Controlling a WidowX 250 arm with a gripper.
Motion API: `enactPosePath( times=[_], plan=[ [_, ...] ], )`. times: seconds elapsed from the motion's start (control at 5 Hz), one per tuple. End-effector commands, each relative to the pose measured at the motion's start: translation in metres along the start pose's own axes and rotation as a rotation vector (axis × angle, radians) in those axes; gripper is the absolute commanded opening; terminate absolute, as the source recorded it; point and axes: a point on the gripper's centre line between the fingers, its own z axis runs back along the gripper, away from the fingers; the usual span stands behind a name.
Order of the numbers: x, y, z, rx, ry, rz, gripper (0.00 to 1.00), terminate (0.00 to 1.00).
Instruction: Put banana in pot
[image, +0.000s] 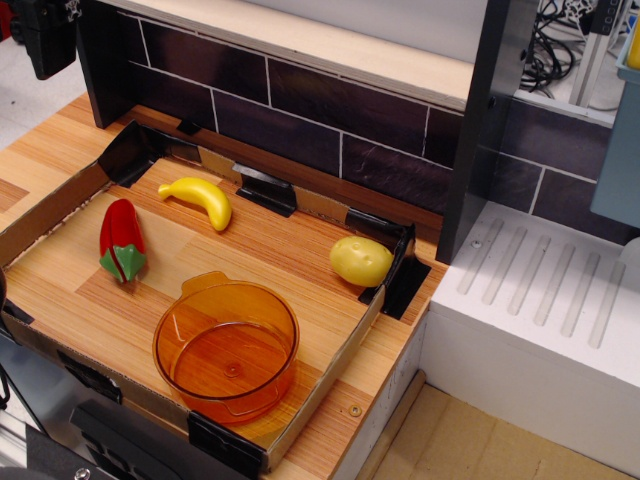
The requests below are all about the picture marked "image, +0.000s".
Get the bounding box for yellow plastic toy banana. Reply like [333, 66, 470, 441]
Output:
[157, 177, 232, 232]

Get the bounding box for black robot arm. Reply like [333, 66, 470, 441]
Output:
[8, 0, 82, 80]

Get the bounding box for cardboard fence with black tape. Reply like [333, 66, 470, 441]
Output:
[1, 116, 442, 479]

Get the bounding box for orange transparent plastic pot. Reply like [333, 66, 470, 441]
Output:
[153, 272, 300, 425]

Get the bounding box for yellow toy potato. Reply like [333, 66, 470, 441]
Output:
[329, 236, 394, 287]

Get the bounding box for red green toy pepper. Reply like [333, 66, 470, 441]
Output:
[99, 199, 147, 283]

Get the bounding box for white toy sink drainboard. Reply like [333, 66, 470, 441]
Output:
[421, 203, 639, 476]

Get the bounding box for dark brick backsplash panel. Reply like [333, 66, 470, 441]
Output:
[75, 0, 614, 221]

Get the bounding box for grey blue plastic bin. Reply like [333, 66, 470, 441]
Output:
[591, 21, 639, 228]

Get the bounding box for black equipment base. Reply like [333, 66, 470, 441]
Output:
[1, 336, 198, 479]

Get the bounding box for dark grey vertical post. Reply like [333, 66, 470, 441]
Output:
[436, 0, 538, 264]

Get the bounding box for tangled black cables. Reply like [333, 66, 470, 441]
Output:
[519, 0, 591, 96]

